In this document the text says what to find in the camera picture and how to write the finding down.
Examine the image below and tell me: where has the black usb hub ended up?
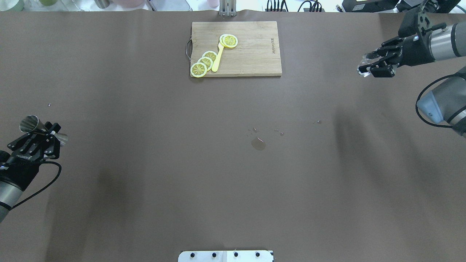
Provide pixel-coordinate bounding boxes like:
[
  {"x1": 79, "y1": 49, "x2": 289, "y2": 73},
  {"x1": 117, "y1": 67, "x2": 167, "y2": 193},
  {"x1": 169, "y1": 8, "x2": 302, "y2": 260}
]
[{"x1": 263, "y1": 0, "x2": 324, "y2": 13}]

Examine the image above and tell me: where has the yellow plastic spoon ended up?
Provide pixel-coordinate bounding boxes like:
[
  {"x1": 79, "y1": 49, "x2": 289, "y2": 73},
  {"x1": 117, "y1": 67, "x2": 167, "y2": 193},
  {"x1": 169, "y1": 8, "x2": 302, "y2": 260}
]
[{"x1": 211, "y1": 40, "x2": 225, "y2": 72}]

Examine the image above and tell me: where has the lemon slice near spoon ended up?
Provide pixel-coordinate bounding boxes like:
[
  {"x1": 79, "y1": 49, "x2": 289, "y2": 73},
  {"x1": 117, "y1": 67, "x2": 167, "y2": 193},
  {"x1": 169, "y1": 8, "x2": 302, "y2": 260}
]
[{"x1": 202, "y1": 50, "x2": 217, "y2": 62}]

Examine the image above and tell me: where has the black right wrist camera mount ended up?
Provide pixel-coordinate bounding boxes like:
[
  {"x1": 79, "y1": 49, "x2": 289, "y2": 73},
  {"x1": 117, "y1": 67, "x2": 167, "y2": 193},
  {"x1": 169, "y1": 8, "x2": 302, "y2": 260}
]
[{"x1": 397, "y1": 0, "x2": 447, "y2": 38}]

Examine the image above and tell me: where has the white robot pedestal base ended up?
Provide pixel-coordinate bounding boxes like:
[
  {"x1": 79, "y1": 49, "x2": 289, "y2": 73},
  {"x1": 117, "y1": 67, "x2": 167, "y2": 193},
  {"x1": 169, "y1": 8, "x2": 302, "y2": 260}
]
[{"x1": 178, "y1": 250, "x2": 275, "y2": 262}]

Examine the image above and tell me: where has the steel jigger measuring cup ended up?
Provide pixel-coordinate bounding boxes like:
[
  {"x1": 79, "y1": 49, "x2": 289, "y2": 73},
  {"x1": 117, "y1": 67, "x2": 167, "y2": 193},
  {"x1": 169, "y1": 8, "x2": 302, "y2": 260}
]
[{"x1": 19, "y1": 115, "x2": 69, "y2": 147}]

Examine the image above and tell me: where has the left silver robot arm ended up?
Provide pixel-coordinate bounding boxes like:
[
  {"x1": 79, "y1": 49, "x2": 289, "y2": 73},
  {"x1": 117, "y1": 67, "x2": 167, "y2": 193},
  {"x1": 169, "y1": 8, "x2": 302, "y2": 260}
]
[{"x1": 0, "y1": 122, "x2": 62, "y2": 221}]

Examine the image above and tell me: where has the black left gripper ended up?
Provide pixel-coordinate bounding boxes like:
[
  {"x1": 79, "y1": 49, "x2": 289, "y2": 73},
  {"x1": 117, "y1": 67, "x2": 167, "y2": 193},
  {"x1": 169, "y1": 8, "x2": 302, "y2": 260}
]
[{"x1": 0, "y1": 123, "x2": 61, "y2": 191}]

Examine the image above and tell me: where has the bamboo cutting board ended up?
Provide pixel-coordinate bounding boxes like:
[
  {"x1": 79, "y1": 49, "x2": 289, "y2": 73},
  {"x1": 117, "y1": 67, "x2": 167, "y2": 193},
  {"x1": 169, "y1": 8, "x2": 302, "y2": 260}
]
[{"x1": 191, "y1": 21, "x2": 282, "y2": 78}]

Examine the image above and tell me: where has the lemon slice on spoon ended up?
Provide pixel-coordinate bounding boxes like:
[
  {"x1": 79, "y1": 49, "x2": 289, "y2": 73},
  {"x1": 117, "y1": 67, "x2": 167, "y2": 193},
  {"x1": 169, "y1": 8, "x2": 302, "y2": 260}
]
[{"x1": 219, "y1": 34, "x2": 238, "y2": 48}]

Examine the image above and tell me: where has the aluminium frame post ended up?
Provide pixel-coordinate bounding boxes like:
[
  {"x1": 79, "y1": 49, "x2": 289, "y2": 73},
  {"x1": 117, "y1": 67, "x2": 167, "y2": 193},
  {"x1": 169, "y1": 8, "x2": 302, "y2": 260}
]
[{"x1": 218, "y1": 0, "x2": 237, "y2": 17}]

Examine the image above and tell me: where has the lemon slice middle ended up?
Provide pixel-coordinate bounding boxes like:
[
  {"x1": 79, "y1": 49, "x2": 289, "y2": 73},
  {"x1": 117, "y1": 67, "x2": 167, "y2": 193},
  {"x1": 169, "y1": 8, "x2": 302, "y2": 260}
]
[{"x1": 198, "y1": 56, "x2": 214, "y2": 71}]

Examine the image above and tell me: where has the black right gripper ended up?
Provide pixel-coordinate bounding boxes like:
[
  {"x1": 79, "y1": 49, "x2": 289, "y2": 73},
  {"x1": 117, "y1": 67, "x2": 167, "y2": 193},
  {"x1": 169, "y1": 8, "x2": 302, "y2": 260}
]
[{"x1": 364, "y1": 36, "x2": 434, "y2": 78}]

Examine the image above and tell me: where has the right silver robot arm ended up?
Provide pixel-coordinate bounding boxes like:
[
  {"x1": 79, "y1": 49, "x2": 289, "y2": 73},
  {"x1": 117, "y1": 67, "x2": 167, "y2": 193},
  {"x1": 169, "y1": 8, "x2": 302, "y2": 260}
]
[{"x1": 357, "y1": 21, "x2": 466, "y2": 138}]

